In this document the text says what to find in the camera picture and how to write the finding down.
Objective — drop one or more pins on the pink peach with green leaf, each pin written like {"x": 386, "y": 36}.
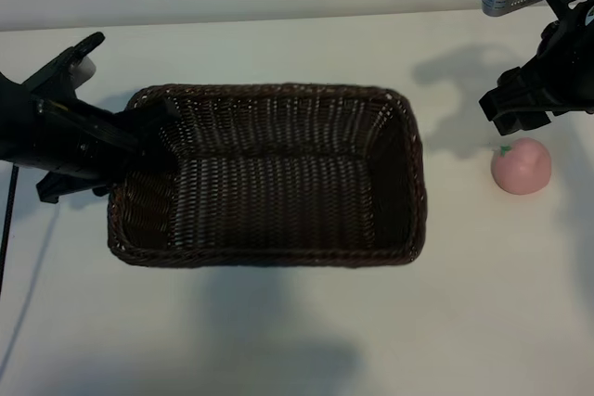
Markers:
{"x": 522, "y": 169}

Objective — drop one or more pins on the black left camera mount bracket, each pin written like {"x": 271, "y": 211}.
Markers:
{"x": 51, "y": 71}

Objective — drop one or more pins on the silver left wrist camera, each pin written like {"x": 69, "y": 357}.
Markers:
{"x": 86, "y": 70}

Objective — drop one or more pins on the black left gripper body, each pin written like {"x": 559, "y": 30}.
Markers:
{"x": 79, "y": 141}

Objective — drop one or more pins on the dark brown wicker basket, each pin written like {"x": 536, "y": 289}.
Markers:
{"x": 278, "y": 192}

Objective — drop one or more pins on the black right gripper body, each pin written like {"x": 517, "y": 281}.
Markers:
{"x": 568, "y": 67}

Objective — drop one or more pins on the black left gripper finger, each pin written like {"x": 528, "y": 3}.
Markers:
{"x": 153, "y": 118}
{"x": 160, "y": 152}

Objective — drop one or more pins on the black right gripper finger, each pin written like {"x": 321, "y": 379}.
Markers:
{"x": 508, "y": 92}
{"x": 524, "y": 122}

